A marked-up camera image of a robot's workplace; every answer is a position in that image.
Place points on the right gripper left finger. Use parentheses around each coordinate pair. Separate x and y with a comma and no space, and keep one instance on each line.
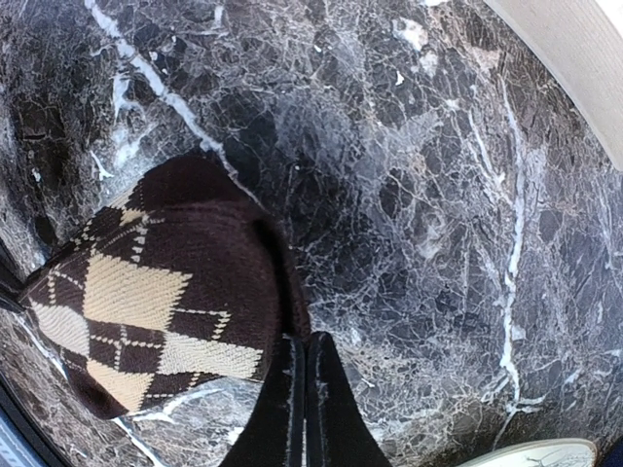
(273,435)

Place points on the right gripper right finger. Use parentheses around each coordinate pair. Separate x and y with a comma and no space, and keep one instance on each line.
(336,434)

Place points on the round painted wooden plate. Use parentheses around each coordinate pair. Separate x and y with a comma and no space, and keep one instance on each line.
(543,453)

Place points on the brown argyle sock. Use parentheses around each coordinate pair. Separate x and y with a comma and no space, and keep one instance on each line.
(182,280)

